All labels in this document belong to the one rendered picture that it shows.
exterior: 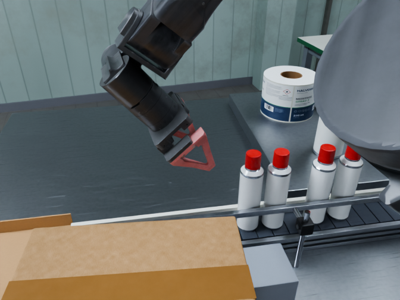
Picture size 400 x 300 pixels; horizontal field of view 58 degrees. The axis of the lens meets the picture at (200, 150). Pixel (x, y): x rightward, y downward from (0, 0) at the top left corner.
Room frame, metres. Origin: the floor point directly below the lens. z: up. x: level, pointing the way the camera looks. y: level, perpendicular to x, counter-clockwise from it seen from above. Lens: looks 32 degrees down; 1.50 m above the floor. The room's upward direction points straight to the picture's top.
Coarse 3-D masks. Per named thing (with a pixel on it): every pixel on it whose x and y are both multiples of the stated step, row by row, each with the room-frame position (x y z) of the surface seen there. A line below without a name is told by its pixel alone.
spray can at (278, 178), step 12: (276, 156) 0.64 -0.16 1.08; (288, 156) 0.64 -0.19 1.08; (276, 168) 0.64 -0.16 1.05; (288, 168) 0.64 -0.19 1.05; (276, 180) 0.63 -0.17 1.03; (288, 180) 0.64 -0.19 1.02; (276, 192) 0.63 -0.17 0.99; (264, 204) 0.65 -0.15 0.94; (276, 204) 0.63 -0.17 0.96; (264, 216) 0.64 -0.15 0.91; (276, 216) 0.63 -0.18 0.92; (276, 228) 0.63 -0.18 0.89
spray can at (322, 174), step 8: (328, 144) 0.68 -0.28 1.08; (320, 152) 0.67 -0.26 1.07; (328, 152) 0.66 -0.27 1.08; (320, 160) 0.66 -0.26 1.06; (328, 160) 0.65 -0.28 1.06; (312, 168) 0.67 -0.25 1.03; (320, 168) 0.65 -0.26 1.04; (328, 168) 0.65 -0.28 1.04; (312, 176) 0.66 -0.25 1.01; (320, 176) 0.65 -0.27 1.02; (328, 176) 0.65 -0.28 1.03; (312, 184) 0.66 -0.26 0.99; (320, 184) 0.65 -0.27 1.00; (328, 184) 0.65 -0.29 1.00; (312, 192) 0.65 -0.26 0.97; (320, 192) 0.65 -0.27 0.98; (328, 192) 0.65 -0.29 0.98; (312, 200) 0.65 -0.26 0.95; (320, 200) 0.65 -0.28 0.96; (320, 208) 0.65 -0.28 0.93; (312, 216) 0.65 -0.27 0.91; (320, 216) 0.65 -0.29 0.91
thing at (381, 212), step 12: (360, 204) 0.72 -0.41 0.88; (372, 204) 0.72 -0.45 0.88; (384, 204) 0.72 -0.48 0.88; (288, 216) 0.68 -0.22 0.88; (324, 216) 0.68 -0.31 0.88; (348, 216) 0.68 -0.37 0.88; (360, 216) 0.68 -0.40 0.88; (372, 216) 0.68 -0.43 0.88; (384, 216) 0.68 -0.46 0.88; (396, 216) 0.68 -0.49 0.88; (264, 228) 0.64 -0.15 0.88; (288, 228) 0.64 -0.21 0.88; (324, 228) 0.64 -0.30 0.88; (336, 228) 0.64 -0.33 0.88
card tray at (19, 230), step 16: (0, 224) 0.67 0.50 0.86; (16, 224) 0.67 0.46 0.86; (32, 224) 0.68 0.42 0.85; (48, 224) 0.69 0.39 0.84; (64, 224) 0.69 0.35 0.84; (0, 240) 0.64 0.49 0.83; (16, 240) 0.64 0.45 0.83; (0, 256) 0.59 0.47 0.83; (16, 256) 0.59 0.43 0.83; (0, 272) 0.54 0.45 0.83; (0, 288) 0.50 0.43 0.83
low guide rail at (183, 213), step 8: (360, 192) 0.73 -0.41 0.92; (368, 192) 0.73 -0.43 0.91; (376, 192) 0.73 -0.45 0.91; (288, 200) 0.70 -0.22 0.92; (296, 200) 0.70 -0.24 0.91; (304, 200) 0.70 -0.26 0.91; (200, 208) 0.67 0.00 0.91; (208, 208) 0.67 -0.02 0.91; (216, 208) 0.67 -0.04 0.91; (224, 208) 0.67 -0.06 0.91; (232, 208) 0.67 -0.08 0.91; (136, 216) 0.64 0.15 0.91; (144, 216) 0.64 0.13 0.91; (152, 216) 0.64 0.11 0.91; (160, 216) 0.64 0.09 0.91; (168, 216) 0.64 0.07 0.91; (176, 216) 0.65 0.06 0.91; (184, 216) 0.65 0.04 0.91; (72, 224) 0.61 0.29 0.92; (80, 224) 0.61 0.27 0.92; (88, 224) 0.61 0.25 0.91
